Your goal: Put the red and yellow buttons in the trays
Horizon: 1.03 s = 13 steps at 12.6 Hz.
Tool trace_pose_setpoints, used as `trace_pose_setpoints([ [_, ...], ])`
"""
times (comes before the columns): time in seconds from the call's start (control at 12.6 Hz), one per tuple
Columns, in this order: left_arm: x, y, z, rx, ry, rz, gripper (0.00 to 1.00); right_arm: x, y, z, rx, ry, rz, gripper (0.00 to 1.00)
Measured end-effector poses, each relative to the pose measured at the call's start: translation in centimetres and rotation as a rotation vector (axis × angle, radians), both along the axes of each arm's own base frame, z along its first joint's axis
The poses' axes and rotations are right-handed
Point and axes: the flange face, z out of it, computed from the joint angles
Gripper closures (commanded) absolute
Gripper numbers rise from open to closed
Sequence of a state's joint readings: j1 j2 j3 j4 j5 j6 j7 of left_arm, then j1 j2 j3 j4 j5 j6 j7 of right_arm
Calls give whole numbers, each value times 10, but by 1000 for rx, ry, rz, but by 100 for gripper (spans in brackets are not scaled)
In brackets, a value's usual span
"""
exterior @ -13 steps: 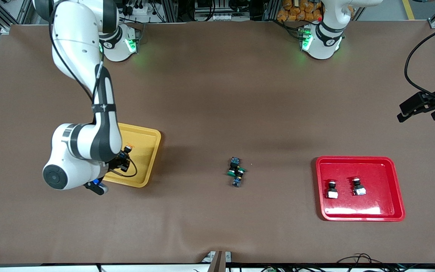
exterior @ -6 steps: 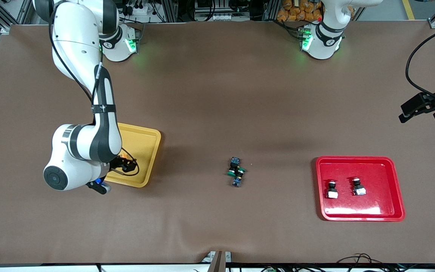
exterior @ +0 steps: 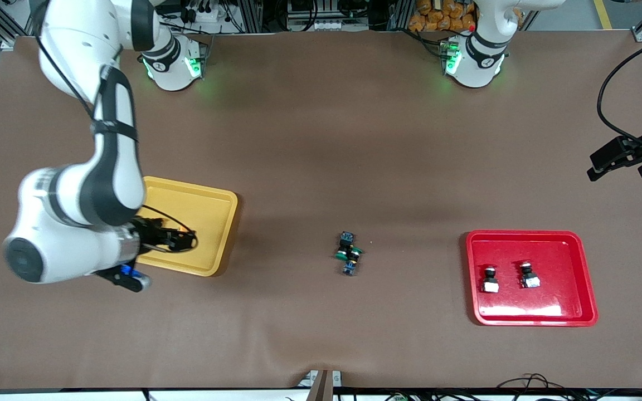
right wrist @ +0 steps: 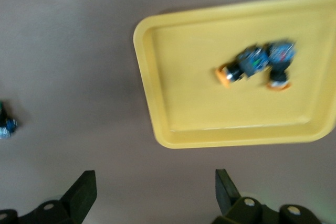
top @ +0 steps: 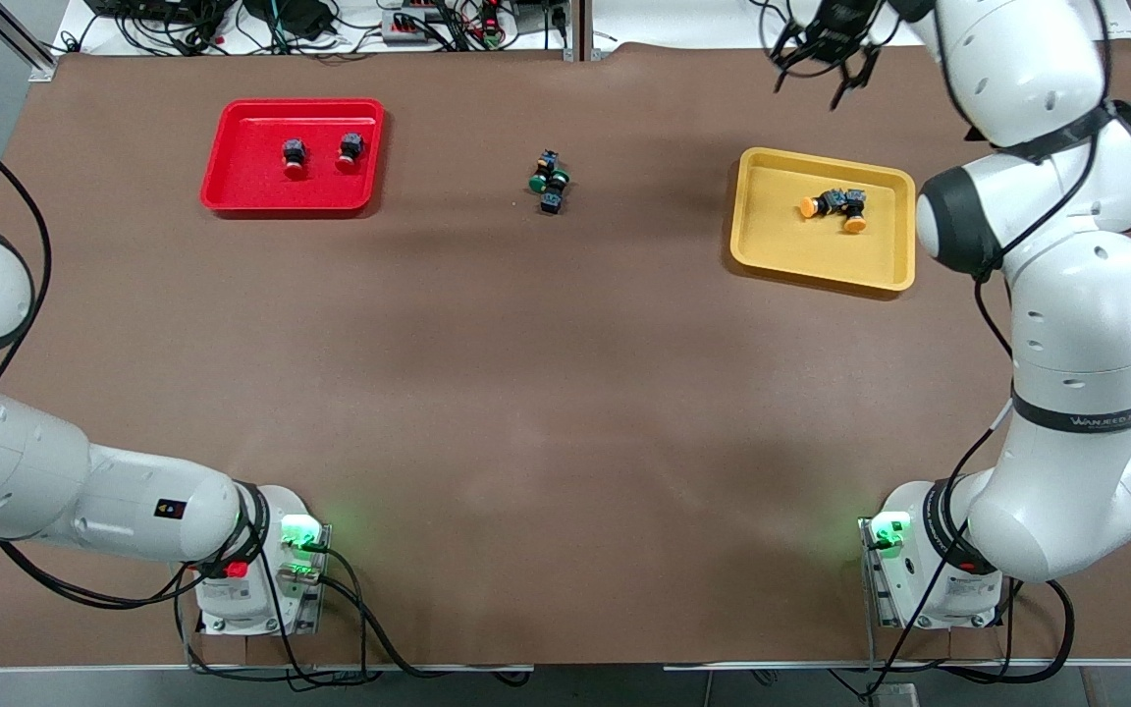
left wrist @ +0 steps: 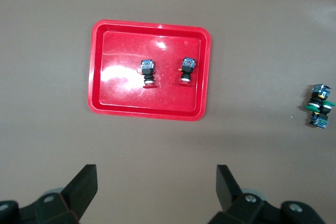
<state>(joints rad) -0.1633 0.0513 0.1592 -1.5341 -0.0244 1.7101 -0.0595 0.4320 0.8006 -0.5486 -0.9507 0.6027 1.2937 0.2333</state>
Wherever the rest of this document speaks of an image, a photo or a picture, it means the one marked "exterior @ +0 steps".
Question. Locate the green push button switch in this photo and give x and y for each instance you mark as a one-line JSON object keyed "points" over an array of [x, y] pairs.
{"points": [[346, 238], [350, 269]]}

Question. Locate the pile of orange packages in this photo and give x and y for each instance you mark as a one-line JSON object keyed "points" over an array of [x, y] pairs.
{"points": [[438, 16]]}

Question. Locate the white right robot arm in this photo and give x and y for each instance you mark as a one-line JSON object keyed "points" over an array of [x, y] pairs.
{"points": [[103, 167]]}

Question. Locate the brown table mat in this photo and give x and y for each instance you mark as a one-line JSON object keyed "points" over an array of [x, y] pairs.
{"points": [[321, 139]]}

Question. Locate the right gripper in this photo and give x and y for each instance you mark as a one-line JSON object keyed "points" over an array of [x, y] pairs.
{"points": [[151, 234]]}

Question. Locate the red plastic tray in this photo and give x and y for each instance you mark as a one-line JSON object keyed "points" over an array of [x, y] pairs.
{"points": [[555, 262]]}

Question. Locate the aluminium table post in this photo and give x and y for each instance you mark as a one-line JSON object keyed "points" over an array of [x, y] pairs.
{"points": [[324, 387]]}

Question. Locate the white power strip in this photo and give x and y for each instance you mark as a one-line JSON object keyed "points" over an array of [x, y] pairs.
{"points": [[207, 14]]}

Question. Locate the black white switch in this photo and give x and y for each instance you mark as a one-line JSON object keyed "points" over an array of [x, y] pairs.
{"points": [[529, 277]]}

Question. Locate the yellow plastic tray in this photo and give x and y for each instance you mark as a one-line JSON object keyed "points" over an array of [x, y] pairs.
{"points": [[209, 223]]}

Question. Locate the red push button switch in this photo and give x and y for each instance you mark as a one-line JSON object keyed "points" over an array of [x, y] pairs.
{"points": [[490, 280]]}

